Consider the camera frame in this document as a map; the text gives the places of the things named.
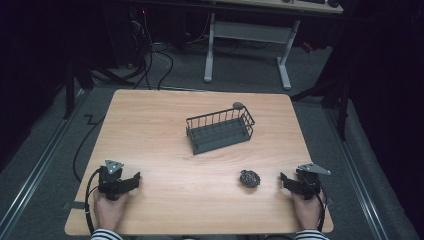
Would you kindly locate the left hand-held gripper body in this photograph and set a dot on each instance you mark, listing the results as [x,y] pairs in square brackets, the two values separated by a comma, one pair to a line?
[111,181]

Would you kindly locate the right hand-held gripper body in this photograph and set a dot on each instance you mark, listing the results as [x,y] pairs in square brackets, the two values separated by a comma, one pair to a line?
[308,181]

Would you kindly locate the steel wool scrubber ball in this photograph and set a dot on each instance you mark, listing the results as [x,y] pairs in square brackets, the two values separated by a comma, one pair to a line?
[250,178]

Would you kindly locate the person's right hand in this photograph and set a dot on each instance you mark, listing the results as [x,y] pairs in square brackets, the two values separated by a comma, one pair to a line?
[306,213]

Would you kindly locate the person's left hand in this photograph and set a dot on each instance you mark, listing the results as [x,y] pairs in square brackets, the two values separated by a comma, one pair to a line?
[108,211]

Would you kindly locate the grey tape strip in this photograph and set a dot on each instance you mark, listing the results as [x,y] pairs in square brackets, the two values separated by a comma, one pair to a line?
[75,205]

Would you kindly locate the black metal stand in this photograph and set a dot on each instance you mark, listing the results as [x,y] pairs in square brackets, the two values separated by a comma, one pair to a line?
[71,90]
[341,100]

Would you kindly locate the small red object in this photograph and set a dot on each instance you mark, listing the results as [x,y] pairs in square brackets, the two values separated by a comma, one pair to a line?
[307,47]

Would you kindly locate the white-legged background desk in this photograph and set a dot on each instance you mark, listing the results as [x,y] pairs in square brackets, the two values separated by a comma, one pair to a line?
[250,31]

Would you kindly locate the black keyboard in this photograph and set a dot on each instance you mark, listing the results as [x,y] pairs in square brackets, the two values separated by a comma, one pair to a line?
[311,1]

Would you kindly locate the black computer mouse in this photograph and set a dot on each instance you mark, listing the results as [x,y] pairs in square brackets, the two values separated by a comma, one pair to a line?
[334,3]

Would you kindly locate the metal floor rail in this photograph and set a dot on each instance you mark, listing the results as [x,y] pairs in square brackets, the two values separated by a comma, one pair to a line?
[36,168]
[358,180]

